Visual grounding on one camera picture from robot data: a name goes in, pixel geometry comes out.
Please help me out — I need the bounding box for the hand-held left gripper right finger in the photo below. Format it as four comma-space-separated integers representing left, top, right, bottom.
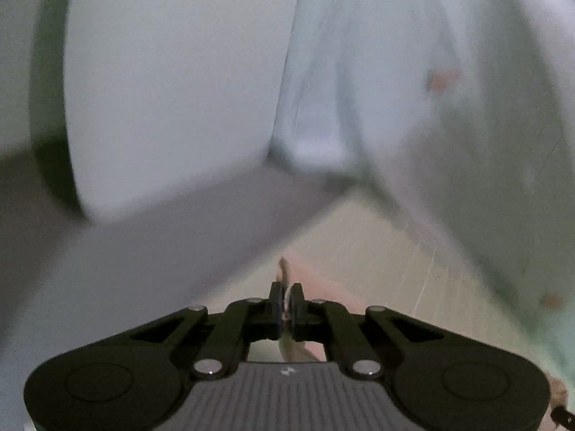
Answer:
290, 282, 446, 380

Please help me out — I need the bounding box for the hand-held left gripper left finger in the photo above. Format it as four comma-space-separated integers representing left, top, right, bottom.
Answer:
128, 281, 284, 380

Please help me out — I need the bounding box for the white rounded panel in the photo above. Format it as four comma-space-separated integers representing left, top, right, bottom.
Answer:
29, 0, 308, 226

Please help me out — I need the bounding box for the light blue printed blanket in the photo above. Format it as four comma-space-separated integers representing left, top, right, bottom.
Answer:
268, 0, 575, 369

